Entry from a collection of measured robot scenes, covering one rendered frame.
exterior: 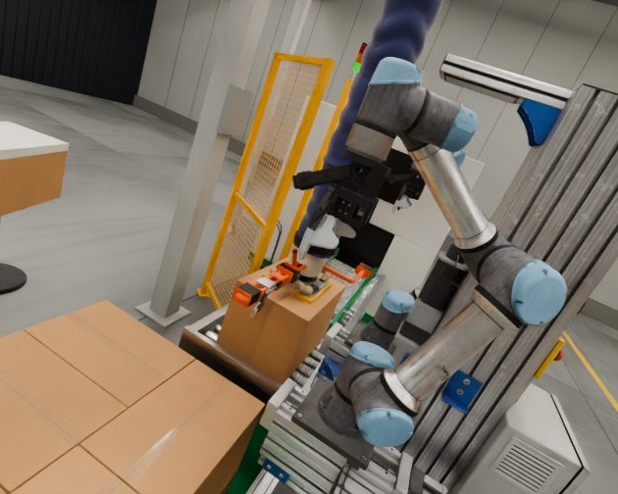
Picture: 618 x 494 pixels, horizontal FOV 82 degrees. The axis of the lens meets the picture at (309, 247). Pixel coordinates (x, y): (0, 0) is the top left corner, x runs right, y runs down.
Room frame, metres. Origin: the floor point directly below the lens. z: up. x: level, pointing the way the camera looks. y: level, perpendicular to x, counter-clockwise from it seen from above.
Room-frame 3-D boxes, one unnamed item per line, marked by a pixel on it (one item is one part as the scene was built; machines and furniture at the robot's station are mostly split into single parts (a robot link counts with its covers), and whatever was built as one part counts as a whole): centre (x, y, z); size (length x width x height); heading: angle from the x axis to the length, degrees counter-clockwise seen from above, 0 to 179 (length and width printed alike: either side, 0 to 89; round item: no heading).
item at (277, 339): (1.77, -0.02, 0.75); 0.60 x 0.40 x 0.40; 163
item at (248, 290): (1.21, 0.15, 1.08); 0.08 x 0.07 x 0.05; 164
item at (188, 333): (1.43, 0.09, 0.58); 0.70 x 0.03 x 0.06; 75
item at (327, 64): (2.59, 0.52, 1.05); 0.87 x 0.10 x 2.10; 37
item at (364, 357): (0.84, -0.27, 1.20); 0.13 x 0.12 x 0.14; 13
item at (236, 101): (2.39, 0.77, 1.62); 0.20 x 0.05 x 0.30; 165
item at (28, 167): (2.02, 1.94, 0.82); 0.60 x 0.40 x 0.40; 8
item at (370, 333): (1.32, -0.41, 1.09); 0.15 x 0.15 x 0.10
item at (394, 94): (0.65, -0.03, 1.82); 0.09 x 0.08 x 0.11; 103
